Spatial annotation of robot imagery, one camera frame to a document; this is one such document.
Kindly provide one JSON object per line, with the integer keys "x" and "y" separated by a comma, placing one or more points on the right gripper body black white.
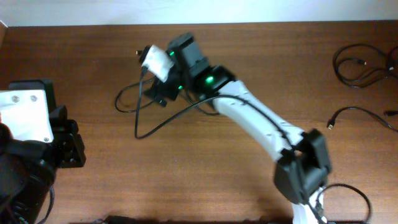
{"x": 163, "y": 90}

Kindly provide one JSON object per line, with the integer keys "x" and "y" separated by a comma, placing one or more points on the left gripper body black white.
{"x": 72, "y": 144}

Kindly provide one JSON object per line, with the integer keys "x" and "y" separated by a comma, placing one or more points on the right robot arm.
{"x": 302, "y": 162}

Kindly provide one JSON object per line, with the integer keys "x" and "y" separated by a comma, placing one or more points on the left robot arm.
{"x": 25, "y": 184}

